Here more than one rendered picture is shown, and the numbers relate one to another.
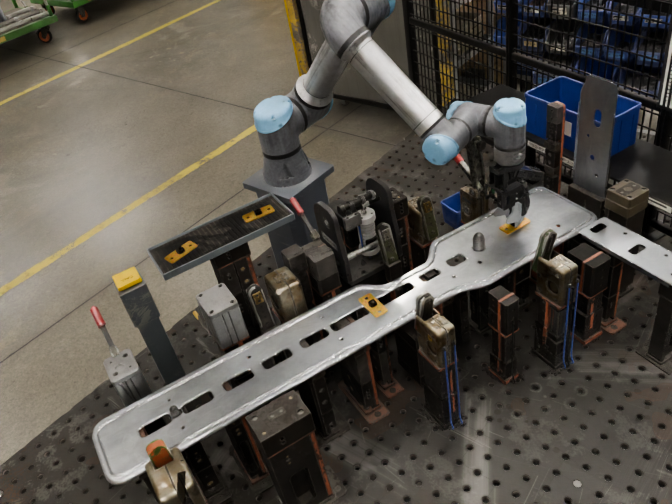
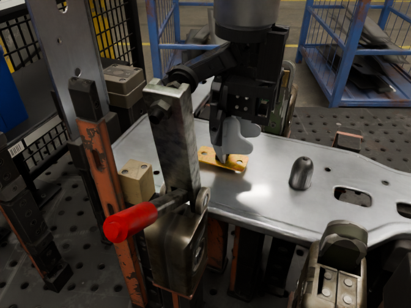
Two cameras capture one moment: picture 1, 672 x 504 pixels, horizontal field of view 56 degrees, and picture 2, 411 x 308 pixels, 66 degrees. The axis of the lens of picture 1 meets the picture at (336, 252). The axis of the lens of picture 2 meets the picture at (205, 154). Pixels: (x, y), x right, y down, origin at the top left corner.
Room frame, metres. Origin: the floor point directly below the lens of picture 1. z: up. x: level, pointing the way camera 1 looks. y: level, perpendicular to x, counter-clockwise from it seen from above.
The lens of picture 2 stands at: (1.64, -0.23, 1.34)
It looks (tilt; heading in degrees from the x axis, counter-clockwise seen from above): 39 degrees down; 225
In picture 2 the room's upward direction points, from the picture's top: straight up
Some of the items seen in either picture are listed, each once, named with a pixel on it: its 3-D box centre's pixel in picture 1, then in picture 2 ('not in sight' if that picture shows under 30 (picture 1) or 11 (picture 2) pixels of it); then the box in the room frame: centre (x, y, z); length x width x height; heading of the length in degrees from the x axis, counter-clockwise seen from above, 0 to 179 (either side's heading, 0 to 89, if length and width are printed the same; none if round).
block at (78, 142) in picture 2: (583, 232); (108, 183); (1.44, -0.74, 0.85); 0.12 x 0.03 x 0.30; 24
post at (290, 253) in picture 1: (306, 306); not in sight; (1.32, 0.11, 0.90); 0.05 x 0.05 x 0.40; 24
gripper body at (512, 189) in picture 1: (507, 181); (246, 71); (1.33, -0.46, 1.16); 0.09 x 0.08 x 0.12; 114
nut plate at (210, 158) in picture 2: (514, 223); (221, 156); (1.35, -0.49, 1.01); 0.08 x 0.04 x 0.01; 114
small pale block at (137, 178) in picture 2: not in sight; (150, 250); (1.49, -0.51, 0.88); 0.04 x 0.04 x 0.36; 24
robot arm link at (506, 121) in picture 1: (508, 124); not in sight; (1.34, -0.47, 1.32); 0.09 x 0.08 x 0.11; 46
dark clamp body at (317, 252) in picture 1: (329, 302); not in sight; (1.33, 0.05, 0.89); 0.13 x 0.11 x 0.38; 24
